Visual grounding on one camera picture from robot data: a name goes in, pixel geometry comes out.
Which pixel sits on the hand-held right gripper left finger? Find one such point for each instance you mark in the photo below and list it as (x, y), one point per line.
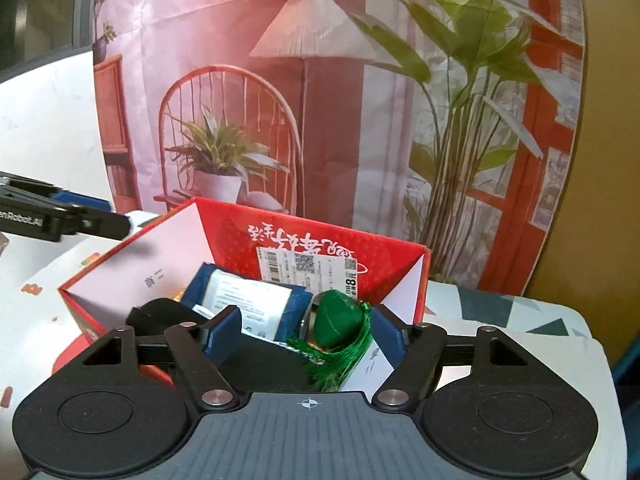
(225, 332)

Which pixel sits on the blue snack packet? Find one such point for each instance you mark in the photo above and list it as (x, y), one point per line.
(250, 300)

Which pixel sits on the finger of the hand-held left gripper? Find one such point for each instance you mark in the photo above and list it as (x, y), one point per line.
(105, 225)
(65, 193)

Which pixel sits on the geometric patterned cloth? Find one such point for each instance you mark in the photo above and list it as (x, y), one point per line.
(500, 305)

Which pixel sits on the bear print tablecloth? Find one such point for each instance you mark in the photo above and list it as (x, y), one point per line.
(35, 320)

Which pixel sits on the green tasselled sachet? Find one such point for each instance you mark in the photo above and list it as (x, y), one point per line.
(335, 320)

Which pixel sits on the white packet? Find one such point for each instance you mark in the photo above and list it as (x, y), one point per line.
(372, 367)

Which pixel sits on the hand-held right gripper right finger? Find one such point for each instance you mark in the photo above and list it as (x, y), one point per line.
(392, 335)

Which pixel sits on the wall poster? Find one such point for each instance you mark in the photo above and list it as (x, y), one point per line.
(350, 110)

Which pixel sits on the red strawberry print box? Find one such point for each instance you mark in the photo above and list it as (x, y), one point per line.
(230, 240)

